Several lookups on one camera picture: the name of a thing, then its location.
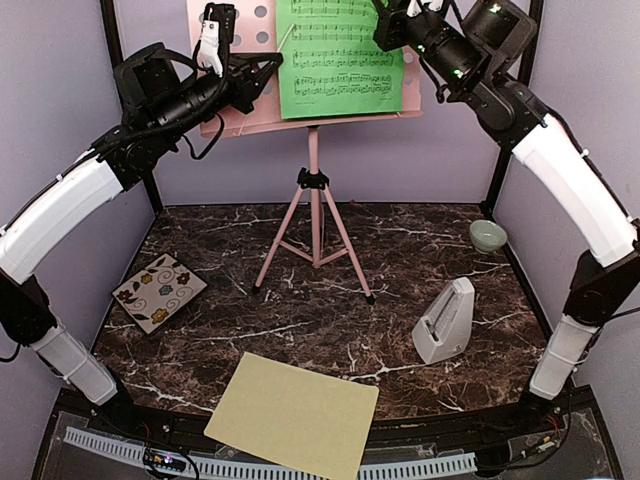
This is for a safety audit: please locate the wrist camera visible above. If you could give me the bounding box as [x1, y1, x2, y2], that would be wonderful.
[193, 2, 236, 78]
[406, 0, 444, 17]

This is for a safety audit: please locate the black front rail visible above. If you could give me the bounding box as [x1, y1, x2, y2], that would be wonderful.
[124, 404, 526, 454]

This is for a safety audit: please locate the floral square tile coaster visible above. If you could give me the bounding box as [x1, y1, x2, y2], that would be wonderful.
[112, 253, 207, 335]

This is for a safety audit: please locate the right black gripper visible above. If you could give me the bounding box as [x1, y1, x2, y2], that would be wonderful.
[373, 0, 487, 93]

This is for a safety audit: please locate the small circuit board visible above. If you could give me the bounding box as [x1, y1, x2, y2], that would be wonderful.
[143, 450, 187, 474]

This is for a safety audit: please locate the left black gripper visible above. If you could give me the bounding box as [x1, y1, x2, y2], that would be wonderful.
[152, 50, 284, 141]

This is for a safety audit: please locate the pale green ceramic bowl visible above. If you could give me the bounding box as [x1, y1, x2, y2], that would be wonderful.
[469, 220, 508, 254]

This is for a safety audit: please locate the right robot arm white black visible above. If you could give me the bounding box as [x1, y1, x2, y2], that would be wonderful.
[373, 1, 639, 434]

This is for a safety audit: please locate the grey slotted cable duct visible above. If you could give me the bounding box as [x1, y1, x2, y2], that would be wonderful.
[63, 427, 477, 479]

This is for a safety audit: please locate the white metronome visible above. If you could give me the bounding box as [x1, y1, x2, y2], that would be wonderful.
[411, 277, 475, 365]

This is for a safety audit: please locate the left black frame post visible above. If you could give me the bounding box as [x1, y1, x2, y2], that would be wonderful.
[99, 0, 165, 216]

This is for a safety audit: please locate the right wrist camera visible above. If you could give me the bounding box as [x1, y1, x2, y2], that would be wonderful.
[406, 0, 444, 17]

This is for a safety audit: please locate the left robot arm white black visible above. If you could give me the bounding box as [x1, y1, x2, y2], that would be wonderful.
[1, 42, 283, 436]

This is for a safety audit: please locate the green sheet music page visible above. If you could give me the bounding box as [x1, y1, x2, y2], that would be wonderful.
[276, 0, 404, 120]

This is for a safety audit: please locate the yellow paper sheet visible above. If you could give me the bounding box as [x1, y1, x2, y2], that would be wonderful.
[204, 352, 379, 479]

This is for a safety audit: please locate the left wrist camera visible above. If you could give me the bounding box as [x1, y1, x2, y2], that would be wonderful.
[193, 2, 236, 78]

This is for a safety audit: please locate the right black frame post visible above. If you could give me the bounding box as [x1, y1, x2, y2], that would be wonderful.
[480, 0, 545, 220]

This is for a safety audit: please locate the black frame post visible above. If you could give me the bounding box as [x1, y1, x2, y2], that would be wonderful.
[480, 0, 545, 220]
[99, 0, 165, 216]

